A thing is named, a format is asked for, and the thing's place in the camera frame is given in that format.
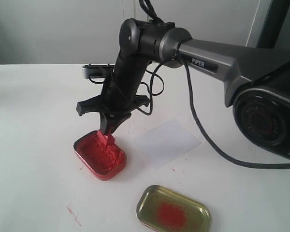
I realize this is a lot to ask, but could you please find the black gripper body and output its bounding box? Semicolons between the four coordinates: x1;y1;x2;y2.
76;95;150;116

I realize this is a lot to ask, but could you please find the red rubber stamp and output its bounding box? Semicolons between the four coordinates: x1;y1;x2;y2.
97;130;115;146

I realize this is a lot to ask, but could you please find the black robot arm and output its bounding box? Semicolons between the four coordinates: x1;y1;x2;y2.
76;18;290;169

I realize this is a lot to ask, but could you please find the red ink pad tin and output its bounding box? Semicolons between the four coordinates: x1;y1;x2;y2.
73;130;127;181

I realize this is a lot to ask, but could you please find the white paper card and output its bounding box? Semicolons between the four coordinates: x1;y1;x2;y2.
134;120;201;169

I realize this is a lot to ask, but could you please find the gold tin lid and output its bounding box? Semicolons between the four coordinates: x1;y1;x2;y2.
136;185;211;232

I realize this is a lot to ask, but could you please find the white cabinet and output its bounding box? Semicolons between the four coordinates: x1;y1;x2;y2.
0;0;271;64

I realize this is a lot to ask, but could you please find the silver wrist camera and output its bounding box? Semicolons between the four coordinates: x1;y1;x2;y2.
82;64;115;79

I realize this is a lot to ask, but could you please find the black cable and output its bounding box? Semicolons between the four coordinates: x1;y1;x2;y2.
89;0;290;169

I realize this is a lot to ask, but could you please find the dark vertical post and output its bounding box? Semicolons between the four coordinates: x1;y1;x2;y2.
246;0;290;50

